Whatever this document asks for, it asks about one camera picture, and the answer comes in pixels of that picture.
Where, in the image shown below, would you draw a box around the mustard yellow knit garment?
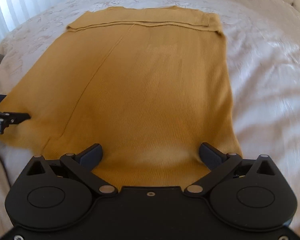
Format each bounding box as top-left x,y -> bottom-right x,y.
0,7 -> 241,187

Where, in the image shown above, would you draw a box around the white floral bedspread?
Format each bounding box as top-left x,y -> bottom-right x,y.
0,0 -> 300,235

